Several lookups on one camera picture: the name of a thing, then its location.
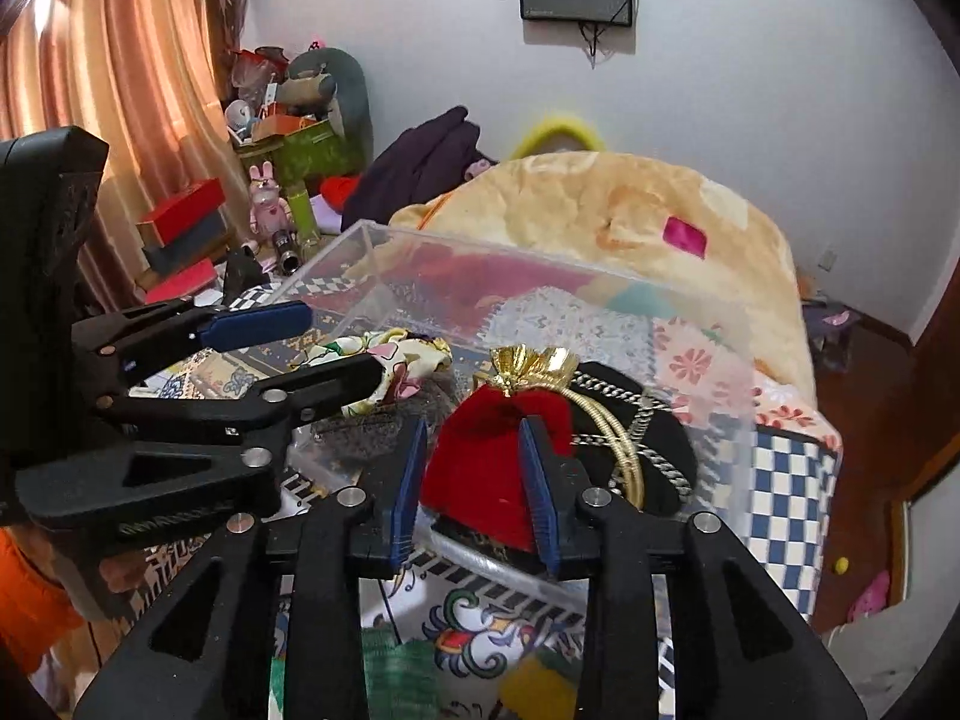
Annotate clear plastic box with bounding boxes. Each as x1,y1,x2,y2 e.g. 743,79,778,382
264,219,760,605

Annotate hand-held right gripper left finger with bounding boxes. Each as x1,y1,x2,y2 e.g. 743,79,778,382
71,418,430,720

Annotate grey furry cloth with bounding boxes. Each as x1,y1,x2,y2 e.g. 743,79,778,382
311,382,422,466

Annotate green cardboard box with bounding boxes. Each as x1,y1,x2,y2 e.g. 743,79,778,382
255,120,366,182

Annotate orange curtain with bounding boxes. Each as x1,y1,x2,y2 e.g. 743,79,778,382
0,0,252,316

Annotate green bottle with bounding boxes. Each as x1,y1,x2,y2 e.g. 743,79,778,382
283,181,321,242

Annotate grey-green plush toy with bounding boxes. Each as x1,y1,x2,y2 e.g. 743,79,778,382
287,47,374,166

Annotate dark grey box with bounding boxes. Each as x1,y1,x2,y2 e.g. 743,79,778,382
141,211,230,272

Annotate black cables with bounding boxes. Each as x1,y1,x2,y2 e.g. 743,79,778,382
576,15,612,70

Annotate red cloth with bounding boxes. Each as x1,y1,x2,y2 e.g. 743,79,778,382
320,175,364,209

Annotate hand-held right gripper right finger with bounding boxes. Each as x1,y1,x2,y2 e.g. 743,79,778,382
517,415,869,720

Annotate gold cord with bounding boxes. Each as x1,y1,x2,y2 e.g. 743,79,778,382
568,388,647,509

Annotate black cloth with chain trim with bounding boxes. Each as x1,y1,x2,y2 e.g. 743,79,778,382
555,361,700,517

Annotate floral patterned cloth pouch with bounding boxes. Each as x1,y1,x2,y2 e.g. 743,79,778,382
304,328,454,418

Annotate orange plush blanket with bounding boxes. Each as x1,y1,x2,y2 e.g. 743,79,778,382
388,153,820,407

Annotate red velvet pouch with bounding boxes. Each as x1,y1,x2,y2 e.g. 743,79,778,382
420,345,580,550

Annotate dark purple garment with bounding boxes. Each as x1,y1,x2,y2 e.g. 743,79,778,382
341,106,490,232

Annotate red gift box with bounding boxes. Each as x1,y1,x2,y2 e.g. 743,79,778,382
136,178,228,242

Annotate pink rabbit figure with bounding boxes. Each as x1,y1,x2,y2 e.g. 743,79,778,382
247,161,293,245

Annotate flat red box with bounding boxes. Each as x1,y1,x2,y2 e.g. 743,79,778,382
141,259,220,302

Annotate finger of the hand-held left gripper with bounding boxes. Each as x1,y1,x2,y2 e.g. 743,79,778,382
15,351,388,541
71,298,313,400

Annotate black camera lens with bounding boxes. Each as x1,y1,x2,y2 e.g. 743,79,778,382
271,229,302,276

